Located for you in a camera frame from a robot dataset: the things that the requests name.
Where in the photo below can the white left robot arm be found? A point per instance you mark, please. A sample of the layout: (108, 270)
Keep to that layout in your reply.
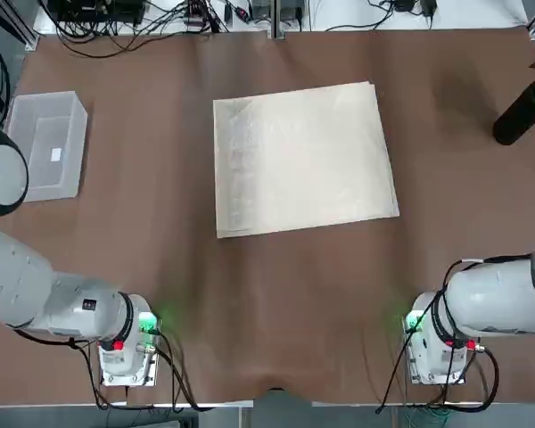
(18, 276)

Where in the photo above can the black power supply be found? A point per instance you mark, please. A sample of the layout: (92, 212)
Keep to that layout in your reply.
(294, 9)
(260, 9)

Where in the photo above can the clear plastic bin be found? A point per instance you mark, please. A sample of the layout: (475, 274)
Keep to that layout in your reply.
(71, 147)

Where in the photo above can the aluminium camera post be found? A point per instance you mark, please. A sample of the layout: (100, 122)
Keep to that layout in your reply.
(277, 22)

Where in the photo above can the black usb hub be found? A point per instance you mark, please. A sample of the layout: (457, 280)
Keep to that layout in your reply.
(194, 20)

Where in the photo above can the white square label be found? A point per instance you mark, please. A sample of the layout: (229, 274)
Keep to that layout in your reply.
(56, 153)

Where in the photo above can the beige tablecloth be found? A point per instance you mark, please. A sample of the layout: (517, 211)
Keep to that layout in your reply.
(303, 160)

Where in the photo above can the black vase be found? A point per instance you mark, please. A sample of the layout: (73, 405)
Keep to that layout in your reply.
(517, 120)

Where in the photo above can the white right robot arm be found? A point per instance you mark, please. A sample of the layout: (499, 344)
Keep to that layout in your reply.
(495, 303)

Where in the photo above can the black electronics box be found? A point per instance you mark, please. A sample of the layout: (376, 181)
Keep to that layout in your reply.
(98, 11)

